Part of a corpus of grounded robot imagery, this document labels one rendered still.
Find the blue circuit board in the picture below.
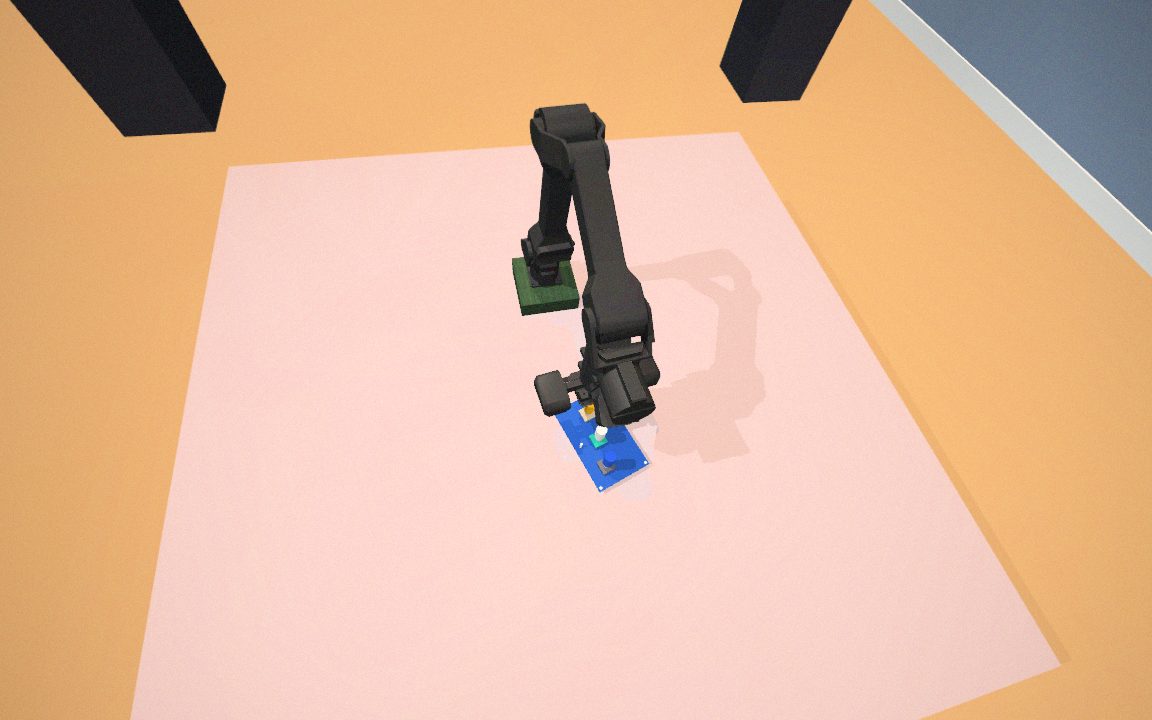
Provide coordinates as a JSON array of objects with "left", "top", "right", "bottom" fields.
[{"left": 555, "top": 400, "right": 649, "bottom": 492}]

